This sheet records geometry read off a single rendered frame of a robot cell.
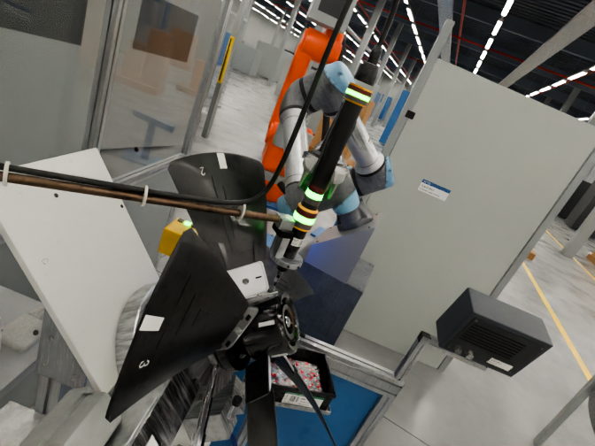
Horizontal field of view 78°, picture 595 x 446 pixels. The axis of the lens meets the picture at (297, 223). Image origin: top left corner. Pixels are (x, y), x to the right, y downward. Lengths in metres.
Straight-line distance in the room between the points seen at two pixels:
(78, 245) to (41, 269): 0.08
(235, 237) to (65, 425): 0.38
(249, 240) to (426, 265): 2.19
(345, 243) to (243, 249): 0.72
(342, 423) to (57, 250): 1.19
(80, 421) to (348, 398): 1.05
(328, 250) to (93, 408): 1.01
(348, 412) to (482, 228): 1.70
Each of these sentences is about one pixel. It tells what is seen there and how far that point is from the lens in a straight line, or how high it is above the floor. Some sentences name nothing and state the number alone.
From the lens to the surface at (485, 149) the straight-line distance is 2.65.
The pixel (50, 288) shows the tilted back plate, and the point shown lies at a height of 1.22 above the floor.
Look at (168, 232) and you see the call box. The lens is 1.21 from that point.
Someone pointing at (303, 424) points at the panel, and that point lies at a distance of 1.60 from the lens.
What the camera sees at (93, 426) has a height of 1.15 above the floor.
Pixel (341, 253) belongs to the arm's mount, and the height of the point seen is 1.10.
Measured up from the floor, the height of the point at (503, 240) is 1.15.
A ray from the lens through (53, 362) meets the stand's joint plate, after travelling 0.88.
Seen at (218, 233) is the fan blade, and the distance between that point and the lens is 0.72.
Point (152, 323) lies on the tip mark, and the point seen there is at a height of 1.34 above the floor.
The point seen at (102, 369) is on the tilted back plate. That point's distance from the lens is 0.73.
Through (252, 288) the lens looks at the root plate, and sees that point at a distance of 0.74.
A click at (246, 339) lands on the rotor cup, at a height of 1.19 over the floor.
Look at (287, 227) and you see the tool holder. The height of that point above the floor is 1.38.
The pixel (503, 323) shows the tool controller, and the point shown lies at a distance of 1.27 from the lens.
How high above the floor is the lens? 1.65
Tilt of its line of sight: 21 degrees down
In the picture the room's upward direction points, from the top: 23 degrees clockwise
